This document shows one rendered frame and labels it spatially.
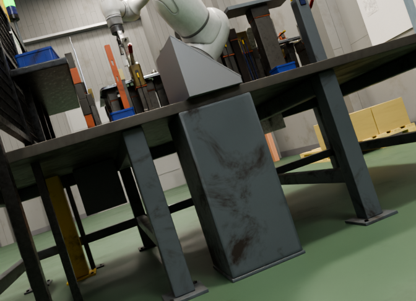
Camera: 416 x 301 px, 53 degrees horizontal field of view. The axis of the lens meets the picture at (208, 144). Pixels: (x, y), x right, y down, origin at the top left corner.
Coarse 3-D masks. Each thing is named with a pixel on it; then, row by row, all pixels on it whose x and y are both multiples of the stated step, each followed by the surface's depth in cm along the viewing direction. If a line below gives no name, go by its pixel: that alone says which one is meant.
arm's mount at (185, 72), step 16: (176, 48) 156; (192, 48) 157; (160, 64) 179; (176, 64) 158; (192, 64) 157; (208, 64) 158; (176, 80) 164; (192, 80) 156; (208, 80) 158; (224, 80) 160; (240, 80) 161; (176, 96) 170; (192, 96) 155
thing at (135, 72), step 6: (132, 66) 220; (138, 66) 221; (132, 72) 220; (138, 72) 220; (132, 78) 220; (138, 78) 220; (138, 84) 220; (144, 84) 220; (138, 90) 220; (144, 90) 221; (144, 96) 219; (144, 102) 220; (150, 102) 221; (144, 108) 220; (150, 108) 220
